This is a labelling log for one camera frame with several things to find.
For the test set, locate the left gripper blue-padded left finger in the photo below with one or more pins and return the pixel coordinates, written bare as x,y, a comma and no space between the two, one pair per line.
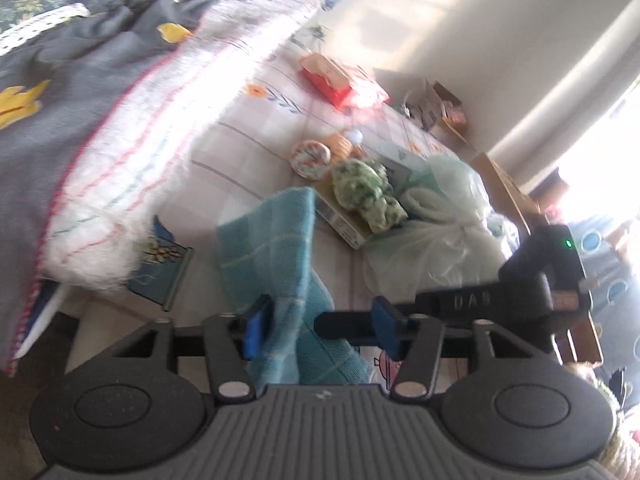
231,341

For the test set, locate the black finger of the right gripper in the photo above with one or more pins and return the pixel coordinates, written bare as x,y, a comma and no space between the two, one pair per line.
360,327

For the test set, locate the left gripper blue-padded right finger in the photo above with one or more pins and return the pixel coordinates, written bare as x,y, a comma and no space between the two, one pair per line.
416,342

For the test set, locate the teal checked towel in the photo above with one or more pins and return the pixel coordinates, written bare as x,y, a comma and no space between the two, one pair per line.
269,252

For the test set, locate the person's right hand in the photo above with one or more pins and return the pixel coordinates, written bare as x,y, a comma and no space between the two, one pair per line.
586,372

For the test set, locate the large open cardboard box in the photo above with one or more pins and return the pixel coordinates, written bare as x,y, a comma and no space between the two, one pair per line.
580,344

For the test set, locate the blue hanging organizer with circles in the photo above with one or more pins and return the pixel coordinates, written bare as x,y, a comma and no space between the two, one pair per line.
609,250

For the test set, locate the translucent plastic bag of cloth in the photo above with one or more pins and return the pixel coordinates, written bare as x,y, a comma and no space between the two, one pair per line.
453,237

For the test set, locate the green patterned sock bundle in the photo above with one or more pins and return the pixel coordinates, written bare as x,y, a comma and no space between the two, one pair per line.
362,186

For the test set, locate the flat box under socks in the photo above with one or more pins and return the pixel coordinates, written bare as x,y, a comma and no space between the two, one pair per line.
346,224

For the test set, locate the round patterned sock roll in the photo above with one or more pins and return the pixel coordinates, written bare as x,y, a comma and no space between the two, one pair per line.
310,159

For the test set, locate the orange knitted ball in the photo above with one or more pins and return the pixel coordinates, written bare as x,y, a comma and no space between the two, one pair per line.
344,144

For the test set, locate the small cardboard box with clutter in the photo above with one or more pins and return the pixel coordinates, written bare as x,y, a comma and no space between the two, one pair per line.
431,104

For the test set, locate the white striped blanket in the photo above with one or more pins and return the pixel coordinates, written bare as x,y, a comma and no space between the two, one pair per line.
103,215

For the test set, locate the red tissue pack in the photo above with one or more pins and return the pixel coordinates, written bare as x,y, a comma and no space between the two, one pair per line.
343,86

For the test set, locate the grey quilt with yellow prints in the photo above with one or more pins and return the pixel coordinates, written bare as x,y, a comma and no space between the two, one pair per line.
55,91

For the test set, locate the green floral pillow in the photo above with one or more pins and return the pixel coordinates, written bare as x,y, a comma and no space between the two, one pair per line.
24,20

